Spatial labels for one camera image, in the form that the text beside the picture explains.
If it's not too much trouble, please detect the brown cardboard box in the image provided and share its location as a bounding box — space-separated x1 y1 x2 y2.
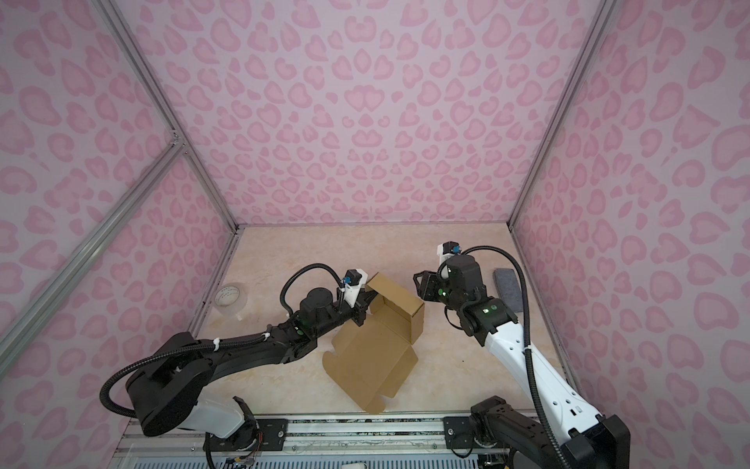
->
322 273 425 414

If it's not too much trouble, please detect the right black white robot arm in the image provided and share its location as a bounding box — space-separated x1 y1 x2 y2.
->
413 248 631 468

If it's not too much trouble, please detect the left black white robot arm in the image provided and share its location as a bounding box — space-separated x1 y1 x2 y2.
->
126 287 378 437

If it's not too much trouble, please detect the grey felt case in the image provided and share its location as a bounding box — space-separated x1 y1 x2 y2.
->
493 268 523 314

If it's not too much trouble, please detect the clear tape roll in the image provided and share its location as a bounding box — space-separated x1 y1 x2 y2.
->
213 283 247 317

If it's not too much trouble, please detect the left diagonal aluminium strut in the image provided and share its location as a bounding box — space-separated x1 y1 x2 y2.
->
1 138 185 376

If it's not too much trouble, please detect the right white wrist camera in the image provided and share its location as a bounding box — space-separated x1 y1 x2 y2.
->
437 242 461 279

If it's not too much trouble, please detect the right black corrugated cable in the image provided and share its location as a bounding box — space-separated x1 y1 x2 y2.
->
436 244 572 469

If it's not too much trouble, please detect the black corrugated cable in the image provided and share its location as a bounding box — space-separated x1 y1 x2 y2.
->
436 244 572 469
98 262 347 420

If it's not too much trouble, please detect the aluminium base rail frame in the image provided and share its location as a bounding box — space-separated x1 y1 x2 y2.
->
107 408 625 469

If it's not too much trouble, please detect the left corner aluminium post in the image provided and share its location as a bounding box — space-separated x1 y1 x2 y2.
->
91 0 240 233

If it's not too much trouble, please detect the corner aluminium post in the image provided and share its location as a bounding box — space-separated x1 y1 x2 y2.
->
508 0 621 233
91 0 240 233

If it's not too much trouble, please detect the left black corrugated cable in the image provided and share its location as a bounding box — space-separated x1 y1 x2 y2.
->
98 262 347 420

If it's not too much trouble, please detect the right corner aluminium post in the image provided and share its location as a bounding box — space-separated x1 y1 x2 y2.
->
508 0 621 233

